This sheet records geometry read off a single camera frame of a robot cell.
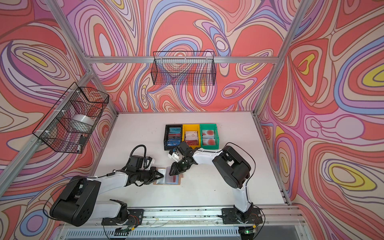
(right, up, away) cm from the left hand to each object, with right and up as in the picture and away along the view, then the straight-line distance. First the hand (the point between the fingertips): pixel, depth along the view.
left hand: (164, 175), depth 86 cm
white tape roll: (-37, +30, -16) cm, 50 cm away
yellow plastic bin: (+16, +28, +15) cm, 36 cm away
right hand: (+5, -1, 0) cm, 5 cm away
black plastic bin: (+3, +22, +16) cm, 27 cm away
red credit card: (+5, -2, 0) cm, 6 cm away
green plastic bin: (+28, +22, +17) cm, 40 cm away
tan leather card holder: (-2, -3, -1) cm, 4 cm away
